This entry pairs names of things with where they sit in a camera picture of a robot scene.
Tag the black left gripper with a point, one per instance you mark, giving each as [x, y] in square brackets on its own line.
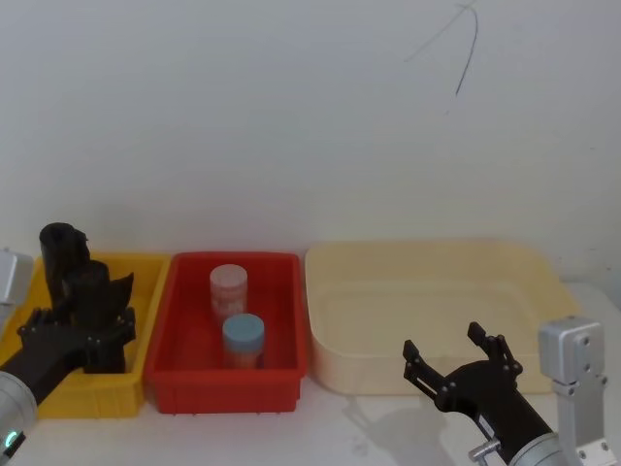
[46, 354]

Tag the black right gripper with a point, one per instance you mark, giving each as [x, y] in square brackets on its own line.
[485, 393]

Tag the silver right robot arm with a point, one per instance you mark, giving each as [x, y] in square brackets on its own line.
[577, 359]

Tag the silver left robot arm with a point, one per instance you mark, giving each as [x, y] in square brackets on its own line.
[14, 403]

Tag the tall black roll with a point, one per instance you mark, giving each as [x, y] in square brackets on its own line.
[58, 257]

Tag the yellow plastic bin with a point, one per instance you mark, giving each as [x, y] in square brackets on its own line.
[145, 291]

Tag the cream plastic tray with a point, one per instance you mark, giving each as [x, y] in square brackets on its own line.
[417, 291]

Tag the red plastic bin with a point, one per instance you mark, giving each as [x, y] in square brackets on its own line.
[184, 383]

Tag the pink lidded jar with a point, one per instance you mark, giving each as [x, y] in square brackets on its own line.
[229, 291]

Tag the blue lidded jar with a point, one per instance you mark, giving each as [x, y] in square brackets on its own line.
[243, 340]

